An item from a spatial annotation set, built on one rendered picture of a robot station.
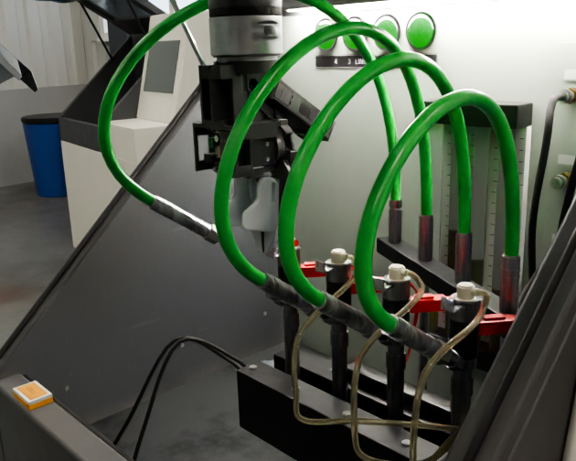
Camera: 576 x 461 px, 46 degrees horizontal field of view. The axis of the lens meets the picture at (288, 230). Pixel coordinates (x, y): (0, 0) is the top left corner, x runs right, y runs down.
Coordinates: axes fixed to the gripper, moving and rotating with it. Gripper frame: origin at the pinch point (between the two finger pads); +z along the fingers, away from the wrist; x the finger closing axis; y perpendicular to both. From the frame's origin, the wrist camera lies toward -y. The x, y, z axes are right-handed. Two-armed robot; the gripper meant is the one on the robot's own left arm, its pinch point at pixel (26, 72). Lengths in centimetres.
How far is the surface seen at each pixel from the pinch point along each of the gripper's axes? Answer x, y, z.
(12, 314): -305, 107, -6
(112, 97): 1.7, -4.4, 8.8
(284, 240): 24.0, -4.5, 30.7
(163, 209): -2.0, 1.2, 21.2
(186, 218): -2.8, 0.1, 23.9
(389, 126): -6.7, -26.5, 35.3
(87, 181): -354, 30, -31
